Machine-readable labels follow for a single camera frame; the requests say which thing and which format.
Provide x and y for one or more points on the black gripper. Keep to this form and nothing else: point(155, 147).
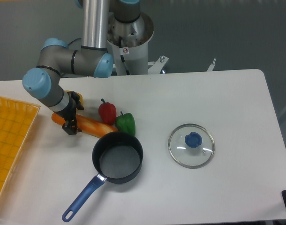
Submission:
point(67, 110)

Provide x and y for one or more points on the long orange baguette bread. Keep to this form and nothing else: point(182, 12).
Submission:
point(87, 125)

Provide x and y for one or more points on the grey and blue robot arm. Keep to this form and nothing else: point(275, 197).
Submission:
point(42, 82)

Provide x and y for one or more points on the yellow bell pepper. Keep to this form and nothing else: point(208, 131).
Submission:
point(80, 98)

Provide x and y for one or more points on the red bell pepper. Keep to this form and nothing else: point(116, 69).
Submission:
point(107, 112)

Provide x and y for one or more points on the green bell pepper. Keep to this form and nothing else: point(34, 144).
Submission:
point(125, 122)

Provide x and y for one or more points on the yellow woven basket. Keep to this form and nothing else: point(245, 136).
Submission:
point(16, 120)

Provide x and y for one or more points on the glass lid with blue knob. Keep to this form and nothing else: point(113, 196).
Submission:
point(191, 146)

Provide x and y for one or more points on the black saucepan with blue handle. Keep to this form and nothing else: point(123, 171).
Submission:
point(117, 158)

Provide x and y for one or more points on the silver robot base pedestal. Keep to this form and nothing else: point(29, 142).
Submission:
point(128, 44)

